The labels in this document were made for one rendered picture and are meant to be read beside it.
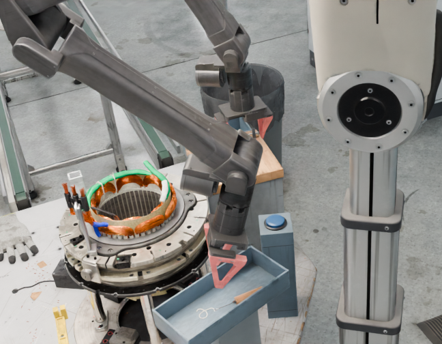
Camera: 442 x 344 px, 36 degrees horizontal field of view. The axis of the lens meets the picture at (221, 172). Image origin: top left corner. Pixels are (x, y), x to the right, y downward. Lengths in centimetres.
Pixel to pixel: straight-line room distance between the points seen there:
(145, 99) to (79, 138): 300
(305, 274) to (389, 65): 82
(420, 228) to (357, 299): 174
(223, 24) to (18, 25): 58
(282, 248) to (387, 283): 25
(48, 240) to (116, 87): 100
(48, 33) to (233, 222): 45
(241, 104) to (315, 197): 175
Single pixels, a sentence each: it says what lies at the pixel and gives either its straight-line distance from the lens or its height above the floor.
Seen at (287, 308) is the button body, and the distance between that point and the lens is 162.
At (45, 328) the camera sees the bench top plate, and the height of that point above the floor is 78.
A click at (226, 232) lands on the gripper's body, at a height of 121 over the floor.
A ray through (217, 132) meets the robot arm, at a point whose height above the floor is 140.
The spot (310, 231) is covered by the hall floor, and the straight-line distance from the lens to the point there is 309.
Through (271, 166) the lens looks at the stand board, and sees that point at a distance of 162.
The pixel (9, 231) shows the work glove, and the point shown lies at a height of 80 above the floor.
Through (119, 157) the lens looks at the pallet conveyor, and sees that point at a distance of 361.
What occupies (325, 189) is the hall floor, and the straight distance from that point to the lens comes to 335.
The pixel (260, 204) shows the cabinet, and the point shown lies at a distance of 164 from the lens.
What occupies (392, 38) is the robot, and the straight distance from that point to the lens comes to 100.
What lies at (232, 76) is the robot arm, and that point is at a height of 128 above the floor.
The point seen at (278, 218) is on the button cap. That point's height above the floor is 104.
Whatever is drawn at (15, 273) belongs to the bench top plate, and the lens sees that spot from 193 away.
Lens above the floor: 196
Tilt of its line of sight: 34 degrees down
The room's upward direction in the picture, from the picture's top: 7 degrees counter-clockwise
